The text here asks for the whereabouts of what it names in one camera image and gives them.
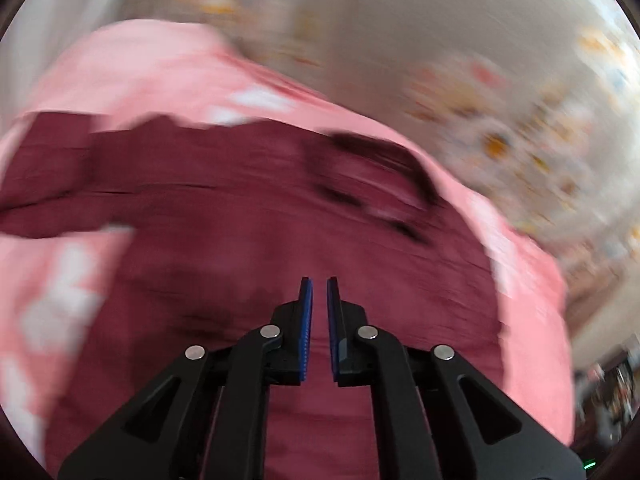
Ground grey floral bedsheet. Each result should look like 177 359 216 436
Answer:
165 0 640 281

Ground dark clutter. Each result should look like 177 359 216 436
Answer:
572 342 640 453

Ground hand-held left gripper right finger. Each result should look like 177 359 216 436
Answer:
326 276 586 480

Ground maroon puffer jacket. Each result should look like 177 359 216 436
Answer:
0 110 506 480

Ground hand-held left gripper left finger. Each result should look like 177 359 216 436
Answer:
57 276 314 480

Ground pink printed blanket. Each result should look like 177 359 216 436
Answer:
0 19 576 480

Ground pale satin cloth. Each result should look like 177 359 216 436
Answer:
0 0 166 126

